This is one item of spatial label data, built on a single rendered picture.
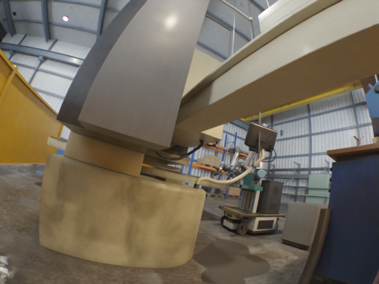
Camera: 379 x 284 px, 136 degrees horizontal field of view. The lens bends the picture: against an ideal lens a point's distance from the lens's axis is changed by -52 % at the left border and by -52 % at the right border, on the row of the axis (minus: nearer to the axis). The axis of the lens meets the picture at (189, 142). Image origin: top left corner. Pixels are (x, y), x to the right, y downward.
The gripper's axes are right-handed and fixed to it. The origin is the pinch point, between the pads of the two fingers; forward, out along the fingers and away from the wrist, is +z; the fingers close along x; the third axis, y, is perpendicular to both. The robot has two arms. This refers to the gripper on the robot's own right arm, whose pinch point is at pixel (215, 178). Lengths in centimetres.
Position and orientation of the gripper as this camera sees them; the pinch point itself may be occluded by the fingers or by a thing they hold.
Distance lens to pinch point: 247.6
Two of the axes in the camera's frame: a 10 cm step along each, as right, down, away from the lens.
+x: -4.4, 2.5, 8.6
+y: 7.6, 6.2, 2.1
